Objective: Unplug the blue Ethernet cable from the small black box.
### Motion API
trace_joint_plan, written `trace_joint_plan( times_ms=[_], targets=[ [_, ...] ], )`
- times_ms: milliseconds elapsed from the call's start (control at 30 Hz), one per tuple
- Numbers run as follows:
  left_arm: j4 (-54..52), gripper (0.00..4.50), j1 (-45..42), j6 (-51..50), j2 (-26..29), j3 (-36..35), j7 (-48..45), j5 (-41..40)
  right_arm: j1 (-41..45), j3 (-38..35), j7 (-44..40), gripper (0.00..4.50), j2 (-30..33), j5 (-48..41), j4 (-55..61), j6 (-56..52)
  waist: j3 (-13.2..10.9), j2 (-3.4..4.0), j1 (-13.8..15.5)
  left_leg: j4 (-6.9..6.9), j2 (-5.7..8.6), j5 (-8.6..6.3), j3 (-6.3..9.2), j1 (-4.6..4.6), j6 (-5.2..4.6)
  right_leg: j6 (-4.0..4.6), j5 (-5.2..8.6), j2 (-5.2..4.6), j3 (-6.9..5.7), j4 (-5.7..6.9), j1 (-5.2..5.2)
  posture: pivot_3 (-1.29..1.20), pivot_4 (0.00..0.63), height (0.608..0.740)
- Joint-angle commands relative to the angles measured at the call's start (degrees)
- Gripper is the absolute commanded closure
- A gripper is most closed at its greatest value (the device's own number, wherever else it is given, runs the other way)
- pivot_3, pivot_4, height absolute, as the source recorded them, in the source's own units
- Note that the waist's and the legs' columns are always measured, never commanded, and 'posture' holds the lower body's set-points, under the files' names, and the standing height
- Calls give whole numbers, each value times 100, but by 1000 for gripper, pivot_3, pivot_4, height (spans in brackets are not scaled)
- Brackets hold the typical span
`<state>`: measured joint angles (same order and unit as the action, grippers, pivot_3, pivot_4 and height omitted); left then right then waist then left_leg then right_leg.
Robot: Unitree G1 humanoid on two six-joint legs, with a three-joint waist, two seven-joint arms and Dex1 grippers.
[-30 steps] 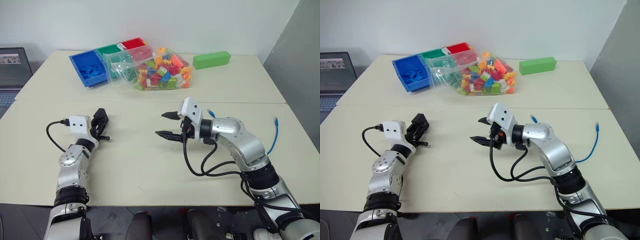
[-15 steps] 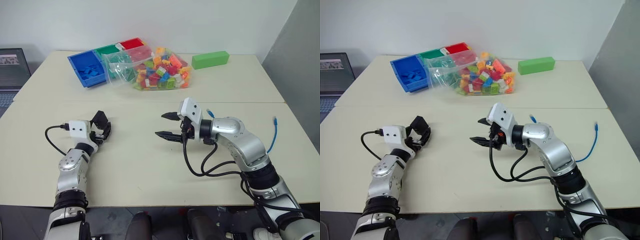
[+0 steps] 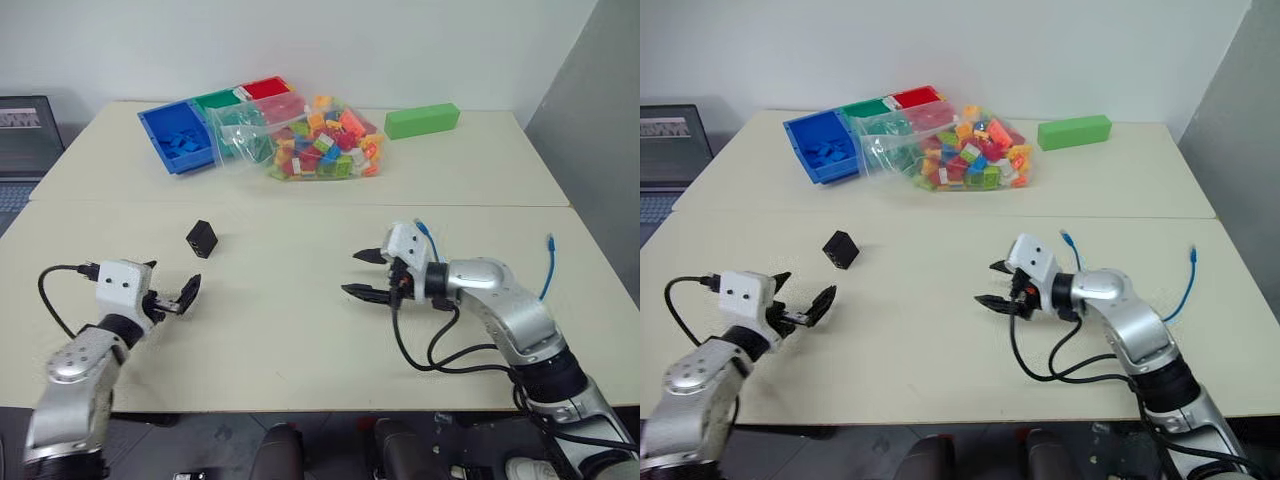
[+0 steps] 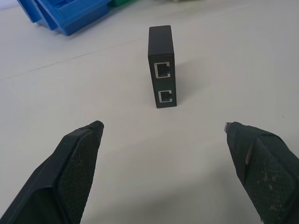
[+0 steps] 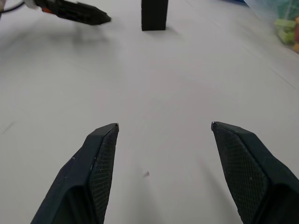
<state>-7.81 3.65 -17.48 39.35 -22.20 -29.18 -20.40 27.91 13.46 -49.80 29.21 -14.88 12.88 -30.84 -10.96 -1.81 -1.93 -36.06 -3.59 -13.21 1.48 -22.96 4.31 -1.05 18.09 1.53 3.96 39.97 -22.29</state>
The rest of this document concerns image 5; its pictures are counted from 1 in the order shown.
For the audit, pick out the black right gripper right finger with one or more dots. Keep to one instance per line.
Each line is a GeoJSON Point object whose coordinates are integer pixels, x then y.
{"type": "Point", "coordinates": [252, 172]}

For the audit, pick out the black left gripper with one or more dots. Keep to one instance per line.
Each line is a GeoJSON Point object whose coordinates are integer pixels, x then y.
{"type": "Point", "coordinates": [58, 8]}

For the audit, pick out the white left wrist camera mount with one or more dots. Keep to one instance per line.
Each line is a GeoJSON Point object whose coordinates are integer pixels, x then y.
{"type": "Point", "coordinates": [31, 4]}

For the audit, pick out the green toy pieces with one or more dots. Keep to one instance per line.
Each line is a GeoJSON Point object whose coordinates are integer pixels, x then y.
{"type": "Point", "coordinates": [285, 30]}

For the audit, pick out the clear plastic bag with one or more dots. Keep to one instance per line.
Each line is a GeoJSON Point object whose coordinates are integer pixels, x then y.
{"type": "Point", "coordinates": [275, 14]}

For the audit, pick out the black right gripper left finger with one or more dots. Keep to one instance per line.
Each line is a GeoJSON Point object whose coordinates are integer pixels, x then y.
{"type": "Point", "coordinates": [79, 177]}

